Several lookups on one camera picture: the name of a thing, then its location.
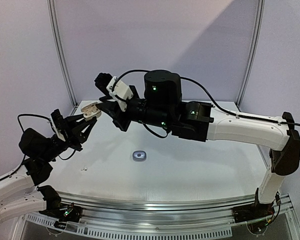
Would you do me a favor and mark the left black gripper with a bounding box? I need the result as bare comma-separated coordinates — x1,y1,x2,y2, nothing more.
40,111,97,162

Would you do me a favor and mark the white earbud charging case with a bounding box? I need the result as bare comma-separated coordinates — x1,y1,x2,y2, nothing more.
80,100,102,121

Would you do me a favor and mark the blue-grey earbud charging case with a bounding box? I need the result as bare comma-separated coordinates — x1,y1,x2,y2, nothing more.
132,150,147,162

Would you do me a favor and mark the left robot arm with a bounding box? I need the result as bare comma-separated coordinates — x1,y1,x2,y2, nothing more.
0,110,98,224

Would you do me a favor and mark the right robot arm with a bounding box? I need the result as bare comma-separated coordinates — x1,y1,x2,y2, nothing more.
94,69,300,218

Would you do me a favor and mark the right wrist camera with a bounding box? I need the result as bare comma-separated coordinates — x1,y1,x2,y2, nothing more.
94,73,134,112

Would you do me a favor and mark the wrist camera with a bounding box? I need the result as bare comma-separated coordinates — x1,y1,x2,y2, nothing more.
50,109,66,142
94,73,134,112

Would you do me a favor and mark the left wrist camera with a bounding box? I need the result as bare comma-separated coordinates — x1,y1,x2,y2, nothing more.
50,109,66,142

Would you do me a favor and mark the left aluminium frame post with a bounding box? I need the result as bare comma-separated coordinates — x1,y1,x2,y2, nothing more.
47,0,78,108

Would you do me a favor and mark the aluminium frame post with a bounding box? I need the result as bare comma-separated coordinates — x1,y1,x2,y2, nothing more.
47,0,78,108
235,0,265,109

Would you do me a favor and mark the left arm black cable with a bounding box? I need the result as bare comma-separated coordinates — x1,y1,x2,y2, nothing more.
0,113,76,178

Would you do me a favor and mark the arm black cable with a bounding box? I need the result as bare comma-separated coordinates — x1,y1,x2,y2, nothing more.
0,113,76,178
114,69,300,161

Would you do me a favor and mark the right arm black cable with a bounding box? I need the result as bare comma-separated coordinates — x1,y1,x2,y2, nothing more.
114,69,300,161

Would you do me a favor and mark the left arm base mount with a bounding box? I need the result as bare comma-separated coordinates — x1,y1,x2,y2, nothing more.
39,200,83,223

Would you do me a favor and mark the front aluminium rail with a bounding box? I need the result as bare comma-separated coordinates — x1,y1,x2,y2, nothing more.
60,192,295,227

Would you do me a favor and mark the perforated cable tray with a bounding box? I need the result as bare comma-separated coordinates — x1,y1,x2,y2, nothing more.
24,213,233,240

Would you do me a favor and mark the right aluminium frame post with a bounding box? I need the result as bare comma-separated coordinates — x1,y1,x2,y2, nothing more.
235,0,265,109

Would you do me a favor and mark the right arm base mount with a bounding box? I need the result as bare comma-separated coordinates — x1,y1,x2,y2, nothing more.
231,200,274,223

